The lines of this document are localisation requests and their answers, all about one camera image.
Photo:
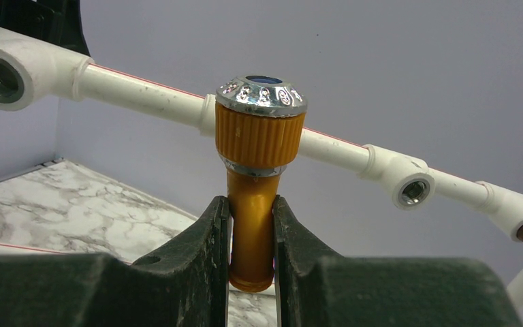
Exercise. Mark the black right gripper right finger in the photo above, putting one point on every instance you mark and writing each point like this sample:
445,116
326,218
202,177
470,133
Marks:
316,286

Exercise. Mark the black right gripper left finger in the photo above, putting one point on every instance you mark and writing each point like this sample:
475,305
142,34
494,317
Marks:
184,282

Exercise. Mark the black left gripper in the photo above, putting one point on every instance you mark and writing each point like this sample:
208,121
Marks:
57,22

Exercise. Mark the white PVC pipe frame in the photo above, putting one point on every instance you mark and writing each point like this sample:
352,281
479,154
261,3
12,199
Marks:
31,69

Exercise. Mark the orange water faucet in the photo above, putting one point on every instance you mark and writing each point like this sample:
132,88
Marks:
258,126

